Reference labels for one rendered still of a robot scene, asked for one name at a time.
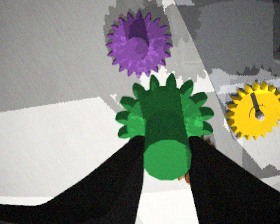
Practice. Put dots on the green gear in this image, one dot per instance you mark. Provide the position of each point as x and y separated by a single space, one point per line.
167 116

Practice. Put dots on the purple gear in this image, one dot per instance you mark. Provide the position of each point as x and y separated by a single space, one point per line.
138 44

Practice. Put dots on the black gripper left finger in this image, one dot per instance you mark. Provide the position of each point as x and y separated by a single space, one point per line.
108 195

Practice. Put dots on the orange gear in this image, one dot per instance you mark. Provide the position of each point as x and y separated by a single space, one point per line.
187 173

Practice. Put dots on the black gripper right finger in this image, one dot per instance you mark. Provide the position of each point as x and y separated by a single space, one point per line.
224 193

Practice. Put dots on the yellow gear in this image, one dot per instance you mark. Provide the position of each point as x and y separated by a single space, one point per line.
261 98

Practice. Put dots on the grey board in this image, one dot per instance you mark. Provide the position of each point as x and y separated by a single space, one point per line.
238 42

